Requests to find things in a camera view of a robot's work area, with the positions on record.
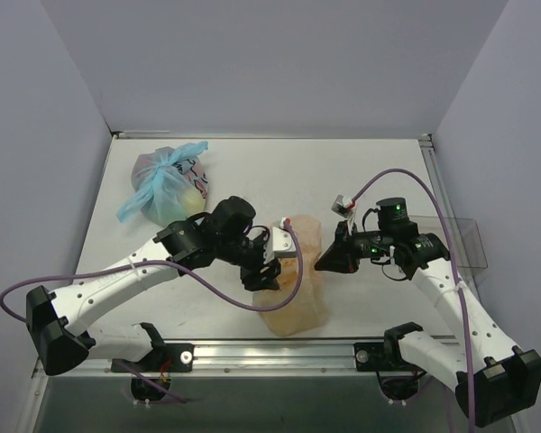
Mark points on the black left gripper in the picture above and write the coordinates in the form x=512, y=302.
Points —
x=259, y=274

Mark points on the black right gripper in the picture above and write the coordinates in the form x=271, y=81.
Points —
x=347, y=252

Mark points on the translucent orange plastic bag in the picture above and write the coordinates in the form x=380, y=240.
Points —
x=308, y=309

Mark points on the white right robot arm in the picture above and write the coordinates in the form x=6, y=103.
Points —
x=491, y=376

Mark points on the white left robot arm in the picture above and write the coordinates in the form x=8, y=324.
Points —
x=63, y=323

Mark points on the blue tied plastic bag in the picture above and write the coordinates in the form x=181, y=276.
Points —
x=169, y=184

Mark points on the clear acrylic box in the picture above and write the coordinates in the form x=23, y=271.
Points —
x=466, y=240

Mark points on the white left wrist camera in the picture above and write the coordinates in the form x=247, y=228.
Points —
x=280, y=243

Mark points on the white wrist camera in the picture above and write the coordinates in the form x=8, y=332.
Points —
x=280, y=243
x=345, y=207

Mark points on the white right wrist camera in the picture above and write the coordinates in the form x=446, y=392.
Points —
x=345, y=207

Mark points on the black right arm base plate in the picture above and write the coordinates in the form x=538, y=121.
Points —
x=370, y=357

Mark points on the aluminium front rail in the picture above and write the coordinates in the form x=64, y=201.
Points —
x=270, y=354

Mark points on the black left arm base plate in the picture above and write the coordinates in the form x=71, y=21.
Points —
x=172, y=358

